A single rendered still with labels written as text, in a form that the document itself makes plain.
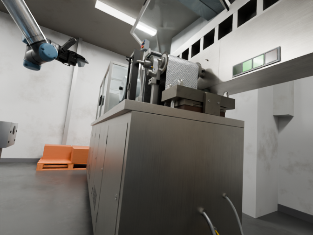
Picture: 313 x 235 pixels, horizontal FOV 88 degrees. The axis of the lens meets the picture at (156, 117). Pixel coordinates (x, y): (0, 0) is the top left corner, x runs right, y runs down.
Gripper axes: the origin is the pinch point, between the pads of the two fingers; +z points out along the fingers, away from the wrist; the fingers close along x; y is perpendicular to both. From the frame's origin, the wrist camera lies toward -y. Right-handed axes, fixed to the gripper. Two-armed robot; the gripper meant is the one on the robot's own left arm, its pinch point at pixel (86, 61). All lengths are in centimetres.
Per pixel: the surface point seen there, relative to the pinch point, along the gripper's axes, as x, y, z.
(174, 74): 56, 0, 25
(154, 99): 47, 17, 22
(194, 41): 49, -42, 58
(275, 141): 123, 22, 200
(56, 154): -231, 131, 118
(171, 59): 53, -9, 22
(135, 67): 17.7, -7.9, 29.1
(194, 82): 64, 0, 38
